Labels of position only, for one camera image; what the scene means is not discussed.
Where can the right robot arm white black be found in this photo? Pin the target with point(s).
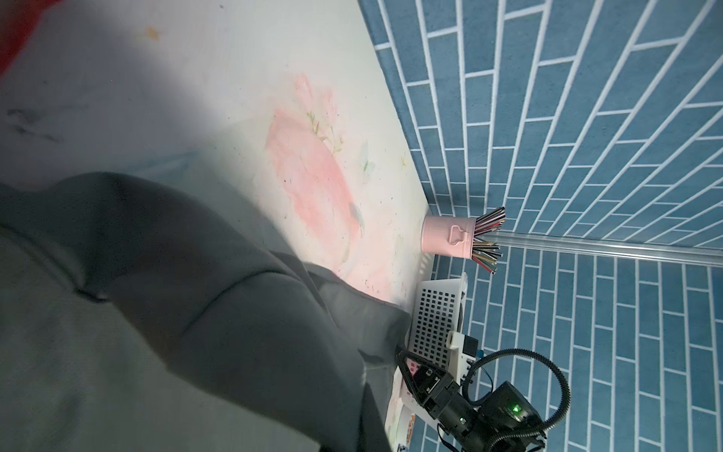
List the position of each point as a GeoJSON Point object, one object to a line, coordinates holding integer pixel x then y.
{"type": "Point", "coordinates": [501, 420]}

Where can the red teddy bear t shirt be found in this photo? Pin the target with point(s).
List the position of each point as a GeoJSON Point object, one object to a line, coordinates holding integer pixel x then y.
{"type": "Point", "coordinates": [19, 19]}

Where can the white perforated plastic basket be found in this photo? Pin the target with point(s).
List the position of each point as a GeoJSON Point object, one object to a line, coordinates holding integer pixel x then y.
{"type": "Point", "coordinates": [438, 310]}

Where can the pink metal pencil cup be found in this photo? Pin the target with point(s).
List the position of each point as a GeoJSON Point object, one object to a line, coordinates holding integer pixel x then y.
{"type": "Point", "coordinates": [448, 236]}

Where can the aluminium corner post right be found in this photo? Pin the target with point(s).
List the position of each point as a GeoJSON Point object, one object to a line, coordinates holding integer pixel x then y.
{"type": "Point", "coordinates": [658, 253]}

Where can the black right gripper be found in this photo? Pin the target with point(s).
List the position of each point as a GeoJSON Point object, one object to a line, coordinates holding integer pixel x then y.
{"type": "Point", "coordinates": [435, 390]}

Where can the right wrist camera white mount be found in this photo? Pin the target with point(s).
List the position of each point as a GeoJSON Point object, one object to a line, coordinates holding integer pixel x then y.
{"type": "Point", "coordinates": [463, 353]}

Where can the grey t shirt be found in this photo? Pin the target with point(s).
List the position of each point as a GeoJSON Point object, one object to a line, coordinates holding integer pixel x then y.
{"type": "Point", "coordinates": [285, 339]}

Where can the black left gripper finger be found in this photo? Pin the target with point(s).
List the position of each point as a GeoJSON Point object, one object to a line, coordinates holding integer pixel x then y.
{"type": "Point", "coordinates": [372, 436]}

